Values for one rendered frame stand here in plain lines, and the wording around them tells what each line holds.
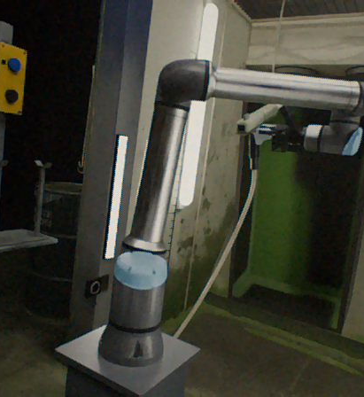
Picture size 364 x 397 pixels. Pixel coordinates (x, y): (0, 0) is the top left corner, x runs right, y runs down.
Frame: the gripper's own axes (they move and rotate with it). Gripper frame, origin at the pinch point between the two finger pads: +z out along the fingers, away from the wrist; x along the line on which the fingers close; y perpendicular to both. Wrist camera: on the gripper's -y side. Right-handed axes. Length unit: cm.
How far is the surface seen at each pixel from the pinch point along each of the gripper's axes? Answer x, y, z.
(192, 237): 70, 104, 73
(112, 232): -10, 57, 71
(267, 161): 69, 40, 19
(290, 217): 64, 70, 2
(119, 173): 1, 29, 71
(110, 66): 16, -19, 80
